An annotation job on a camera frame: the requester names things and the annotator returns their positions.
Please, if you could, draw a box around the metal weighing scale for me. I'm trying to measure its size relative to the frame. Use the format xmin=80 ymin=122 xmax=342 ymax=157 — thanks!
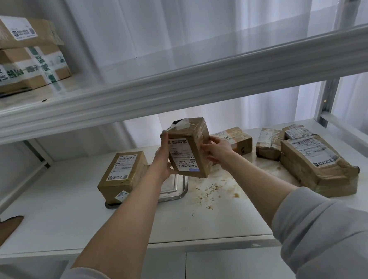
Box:
xmin=103 ymin=173 xmax=190 ymax=209

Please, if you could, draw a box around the brown torn cardboard piece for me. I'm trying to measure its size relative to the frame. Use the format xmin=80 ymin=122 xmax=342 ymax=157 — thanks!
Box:
xmin=0 ymin=215 xmax=26 ymax=251

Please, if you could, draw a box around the brown cardboard parcel, small sticker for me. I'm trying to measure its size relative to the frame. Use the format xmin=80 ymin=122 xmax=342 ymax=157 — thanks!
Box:
xmin=95 ymin=151 xmax=151 ymax=208

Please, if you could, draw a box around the person's left forearm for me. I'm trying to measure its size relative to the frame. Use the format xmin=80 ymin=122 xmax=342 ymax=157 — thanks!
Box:
xmin=63 ymin=165 xmax=177 ymax=279

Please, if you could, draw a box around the white sheer curtain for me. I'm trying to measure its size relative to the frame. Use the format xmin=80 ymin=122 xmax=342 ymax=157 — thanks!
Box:
xmin=60 ymin=0 xmax=368 ymax=158

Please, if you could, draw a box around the small crumpled cardboard parcel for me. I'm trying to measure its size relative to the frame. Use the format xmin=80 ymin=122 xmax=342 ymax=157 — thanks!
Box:
xmin=254 ymin=127 xmax=287 ymax=163

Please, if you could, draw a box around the person's right forearm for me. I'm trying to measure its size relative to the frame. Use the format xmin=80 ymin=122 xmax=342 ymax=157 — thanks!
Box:
xmin=220 ymin=149 xmax=311 ymax=235

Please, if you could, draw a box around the person's right gray sleeve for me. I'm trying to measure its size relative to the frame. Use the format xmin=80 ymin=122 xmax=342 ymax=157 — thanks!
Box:
xmin=269 ymin=183 xmax=368 ymax=279

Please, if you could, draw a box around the small cardboard parcel, white label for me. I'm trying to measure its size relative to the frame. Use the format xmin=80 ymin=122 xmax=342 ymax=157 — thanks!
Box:
xmin=281 ymin=123 xmax=316 ymax=142

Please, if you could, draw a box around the tall taped cardboard parcel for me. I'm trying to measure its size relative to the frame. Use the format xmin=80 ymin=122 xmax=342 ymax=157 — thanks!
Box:
xmin=165 ymin=117 xmax=213 ymax=180

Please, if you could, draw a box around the white metal shelf unit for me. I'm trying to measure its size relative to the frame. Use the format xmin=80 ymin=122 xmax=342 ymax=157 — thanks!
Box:
xmin=0 ymin=22 xmax=368 ymax=279

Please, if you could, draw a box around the person's right hand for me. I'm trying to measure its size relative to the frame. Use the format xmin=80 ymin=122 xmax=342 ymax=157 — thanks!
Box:
xmin=200 ymin=134 xmax=238 ymax=166

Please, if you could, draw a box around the person's left hand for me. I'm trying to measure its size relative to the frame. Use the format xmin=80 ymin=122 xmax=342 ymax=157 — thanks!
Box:
xmin=147 ymin=130 xmax=180 ymax=184

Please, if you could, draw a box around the wide brown cardboard box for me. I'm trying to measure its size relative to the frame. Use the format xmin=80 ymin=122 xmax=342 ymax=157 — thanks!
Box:
xmin=0 ymin=7 xmax=65 ymax=54

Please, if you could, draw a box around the flat cardboard parcel, clear tape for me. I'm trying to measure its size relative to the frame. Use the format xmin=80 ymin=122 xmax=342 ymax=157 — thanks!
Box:
xmin=209 ymin=126 xmax=254 ymax=165

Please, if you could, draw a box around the large crumpled cardboard parcel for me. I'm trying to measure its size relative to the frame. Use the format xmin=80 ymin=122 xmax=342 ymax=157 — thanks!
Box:
xmin=278 ymin=132 xmax=361 ymax=201

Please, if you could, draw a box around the green-taped cardboard box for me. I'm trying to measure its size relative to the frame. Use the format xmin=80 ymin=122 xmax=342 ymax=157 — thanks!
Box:
xmin=0 ymin=43 xmax=73 ymax=97

